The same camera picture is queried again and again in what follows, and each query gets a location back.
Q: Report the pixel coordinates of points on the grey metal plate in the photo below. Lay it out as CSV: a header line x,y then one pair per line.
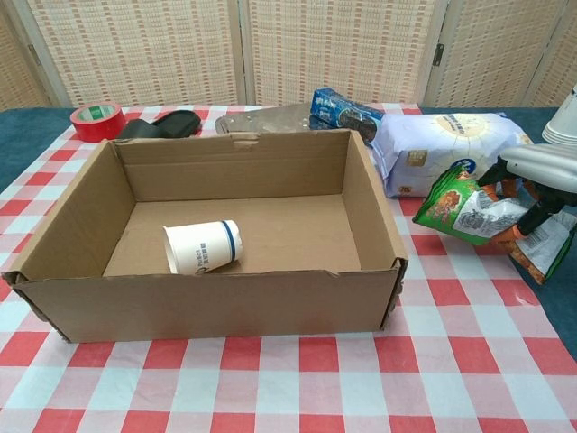
x,y
266,118

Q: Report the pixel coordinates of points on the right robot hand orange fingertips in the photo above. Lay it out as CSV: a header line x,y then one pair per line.
x,y
545,167

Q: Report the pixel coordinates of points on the stack of white cups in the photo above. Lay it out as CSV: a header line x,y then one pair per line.
x,y
563,124

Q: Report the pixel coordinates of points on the woven folding screen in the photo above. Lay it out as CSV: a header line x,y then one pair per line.
x,y
153,49

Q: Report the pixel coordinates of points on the teal table cloth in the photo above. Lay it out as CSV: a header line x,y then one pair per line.
x,y
563,306

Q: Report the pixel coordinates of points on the red tape roll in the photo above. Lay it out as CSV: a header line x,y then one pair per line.
x,y
97,124

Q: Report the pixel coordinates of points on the red white checkered tablecloth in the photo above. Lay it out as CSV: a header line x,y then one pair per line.
x,y
288,388

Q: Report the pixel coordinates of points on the blue cookie package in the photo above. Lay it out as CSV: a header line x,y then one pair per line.
x,y
338,112

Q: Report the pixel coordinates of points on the black plastic case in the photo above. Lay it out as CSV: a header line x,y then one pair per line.
x,y
167,124

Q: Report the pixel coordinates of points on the white paper cup blue print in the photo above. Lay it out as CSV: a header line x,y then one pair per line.
x,y
203,248

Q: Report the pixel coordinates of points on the brass screen hinge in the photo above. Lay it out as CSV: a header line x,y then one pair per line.
x,y
438,54

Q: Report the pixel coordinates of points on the green snack bag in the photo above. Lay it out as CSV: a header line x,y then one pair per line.
x,y
444,207

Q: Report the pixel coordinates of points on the pale blue tissue pack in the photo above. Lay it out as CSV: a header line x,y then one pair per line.
x,y
428,144

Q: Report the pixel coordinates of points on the open brown cardboard box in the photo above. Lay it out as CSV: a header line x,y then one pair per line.
x,y
216,306

